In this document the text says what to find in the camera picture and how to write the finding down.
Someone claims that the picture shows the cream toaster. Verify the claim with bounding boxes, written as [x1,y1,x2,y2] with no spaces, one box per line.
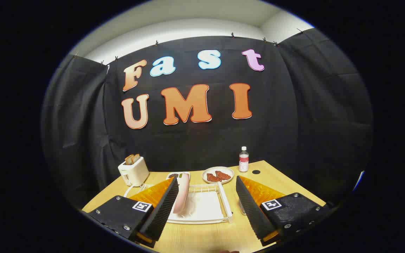
[118,156,150,187]

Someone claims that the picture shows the pink plate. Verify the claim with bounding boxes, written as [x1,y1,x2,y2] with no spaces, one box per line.
[173,172,190,214]

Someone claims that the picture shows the clear bottle with red label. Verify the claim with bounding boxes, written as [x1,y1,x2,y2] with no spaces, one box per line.
[239,146,249,173]

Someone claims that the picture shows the black backdrop cloth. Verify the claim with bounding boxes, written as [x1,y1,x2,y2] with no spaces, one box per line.
[41,28,373,211]

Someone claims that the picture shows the white plate with meat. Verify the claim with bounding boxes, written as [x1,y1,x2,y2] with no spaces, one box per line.
[202,167,234,184]

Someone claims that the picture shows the white drip tray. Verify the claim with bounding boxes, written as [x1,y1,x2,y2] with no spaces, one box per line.
[167,192,226,221]

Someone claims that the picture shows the white wire dish rack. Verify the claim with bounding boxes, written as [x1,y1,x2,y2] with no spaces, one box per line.
[129,182,233,225]

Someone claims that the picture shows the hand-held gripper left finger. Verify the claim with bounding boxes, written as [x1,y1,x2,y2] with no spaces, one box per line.
[87,177,179,248]

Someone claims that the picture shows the white divided dish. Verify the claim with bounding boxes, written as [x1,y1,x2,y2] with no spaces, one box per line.
[166,171,191,180]

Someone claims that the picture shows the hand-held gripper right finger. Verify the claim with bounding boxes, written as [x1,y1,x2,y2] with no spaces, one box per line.
[236,175,331,246]

